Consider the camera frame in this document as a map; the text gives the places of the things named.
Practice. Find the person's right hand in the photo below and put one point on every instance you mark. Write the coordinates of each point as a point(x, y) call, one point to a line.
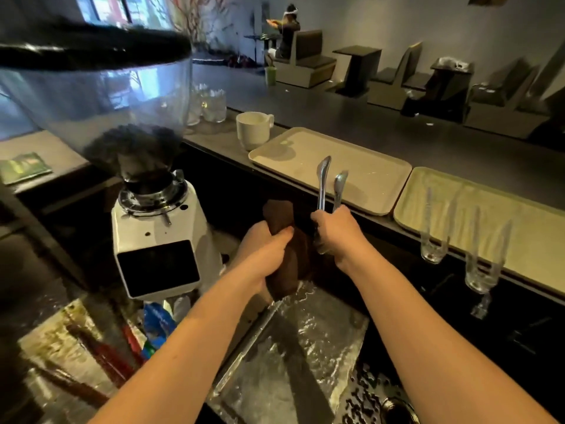
point(340, 238)

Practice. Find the person's left hand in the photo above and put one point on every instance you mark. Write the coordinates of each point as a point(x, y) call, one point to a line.
point(260, 256)

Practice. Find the person's left thumb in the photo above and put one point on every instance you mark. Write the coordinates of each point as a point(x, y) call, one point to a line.
point(282, 237)

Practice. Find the person's right fingers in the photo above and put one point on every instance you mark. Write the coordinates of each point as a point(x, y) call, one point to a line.
point(321, 231)

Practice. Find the brown cleaning cloth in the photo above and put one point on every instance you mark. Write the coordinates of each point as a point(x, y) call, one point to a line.
point(289, 256)

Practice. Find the metal tongs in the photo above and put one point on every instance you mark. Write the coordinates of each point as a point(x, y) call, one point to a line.
point(324, 185)

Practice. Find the person's left forearm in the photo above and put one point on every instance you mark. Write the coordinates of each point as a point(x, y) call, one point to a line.
point(176, 362)

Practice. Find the person's right forearm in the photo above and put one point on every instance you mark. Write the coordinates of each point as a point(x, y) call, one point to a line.
point(441, 348)

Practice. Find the beige serving tray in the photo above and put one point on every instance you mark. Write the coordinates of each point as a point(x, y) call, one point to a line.
point(331, 167)

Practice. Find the white ceramic mug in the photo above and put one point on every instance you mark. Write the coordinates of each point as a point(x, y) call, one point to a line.
point(252, 129)

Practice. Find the clear stemmed glass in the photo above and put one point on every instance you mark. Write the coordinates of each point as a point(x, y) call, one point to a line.
point(435, 233)
point(483, 264)

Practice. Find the steel ice bin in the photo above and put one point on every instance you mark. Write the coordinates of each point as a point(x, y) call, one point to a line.
point(295, 357)

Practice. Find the white coffee grinder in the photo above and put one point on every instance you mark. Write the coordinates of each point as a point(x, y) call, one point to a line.
point(161, 247)

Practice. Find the clear glass jar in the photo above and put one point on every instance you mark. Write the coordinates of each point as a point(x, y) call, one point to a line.
point(194, 105)
point(214, 105)

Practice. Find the blue plastic package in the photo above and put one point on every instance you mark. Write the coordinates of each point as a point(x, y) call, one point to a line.
point(156, 324)

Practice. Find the green cup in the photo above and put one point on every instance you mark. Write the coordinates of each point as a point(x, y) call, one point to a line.
point(270, 75)

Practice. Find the pale green serving tray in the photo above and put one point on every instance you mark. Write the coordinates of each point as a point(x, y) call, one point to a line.
point(485, 220)

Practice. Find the dark cafe table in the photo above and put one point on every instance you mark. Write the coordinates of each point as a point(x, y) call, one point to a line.
point(358, 68)
point(446, 90)

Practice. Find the beige booth seat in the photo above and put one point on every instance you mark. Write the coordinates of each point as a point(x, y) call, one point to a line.
point(507, 101)
point(399, 81)
point(304, 61)

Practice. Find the clear bean hopper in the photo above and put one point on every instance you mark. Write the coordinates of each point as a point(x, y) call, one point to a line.
point(101, 101)

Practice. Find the green booklet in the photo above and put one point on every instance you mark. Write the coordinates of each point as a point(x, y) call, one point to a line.
point(24, 167)

